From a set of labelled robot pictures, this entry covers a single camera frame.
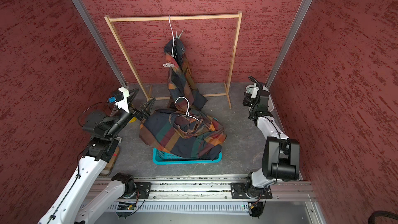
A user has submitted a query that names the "white wire hanger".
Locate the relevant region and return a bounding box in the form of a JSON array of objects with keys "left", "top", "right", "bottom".
[
  {"left": 168, "top": 15, "right": 175, "bottom": 58},
  {"left": 174, "top": 96, "right": 200, "bottom": 123}
]

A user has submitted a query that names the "plaid shirt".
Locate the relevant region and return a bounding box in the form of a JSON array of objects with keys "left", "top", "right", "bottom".
[
  {"left": 164, "top": 38, "right": 207, "bottom": 111},
  {"left": 140, "top": 109, "right": 227, "bottom": 160}
]

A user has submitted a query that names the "white clothespin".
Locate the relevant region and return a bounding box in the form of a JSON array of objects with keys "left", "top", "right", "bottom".
[{"left": 163, "top": 63, "right": 175, "bottom": 67}]

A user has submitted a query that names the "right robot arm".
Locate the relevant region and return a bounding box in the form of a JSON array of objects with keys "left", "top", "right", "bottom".
[{"left": 243, "top": 76, "right": 300, "bottom": 198}]

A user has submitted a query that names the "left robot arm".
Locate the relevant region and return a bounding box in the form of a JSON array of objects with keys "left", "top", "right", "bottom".
[{"left": 39, "top": 87, "right": 155, "bottom": 224}]

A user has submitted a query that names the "yellow pen cup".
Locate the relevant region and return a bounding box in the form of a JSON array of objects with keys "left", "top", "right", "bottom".
[{"left": 129, "top": 117, "right": 137, "bottom": 123}]

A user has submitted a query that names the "teal plastic basket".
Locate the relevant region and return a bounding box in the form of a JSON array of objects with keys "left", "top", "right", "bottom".
[{"left": 152, "top": 148, "right": 222, "bottom": 165}]

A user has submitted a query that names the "wooden clothes rack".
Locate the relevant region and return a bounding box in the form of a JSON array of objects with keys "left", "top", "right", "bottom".
[{"left": 104, "top": 11, "right": 243, "bottom": 109}]

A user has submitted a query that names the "white plastic tray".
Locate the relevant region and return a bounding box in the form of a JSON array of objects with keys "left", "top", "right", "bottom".
[{"left": 268, "top": 95, "right": 275, "bottom": 112}]

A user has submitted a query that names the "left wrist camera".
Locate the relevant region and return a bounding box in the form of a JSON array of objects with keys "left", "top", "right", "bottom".
[{"left": 108, "top": 87, "right": 130, "bottom": 113}]

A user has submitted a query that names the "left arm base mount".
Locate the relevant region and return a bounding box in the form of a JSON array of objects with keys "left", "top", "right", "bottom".
[{"left": 120, "top": 182, "right": 152, "bottom": 200}]

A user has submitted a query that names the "aluminium rail frame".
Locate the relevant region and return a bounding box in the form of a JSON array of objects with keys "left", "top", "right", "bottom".
[{"left": 81, "top": 175, "right": 325, "bottom": 224}]

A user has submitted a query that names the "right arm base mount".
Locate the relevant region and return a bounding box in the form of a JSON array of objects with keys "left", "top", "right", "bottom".
[{"left": 230, "top": 183, "right": 273, "bottom": 200}]

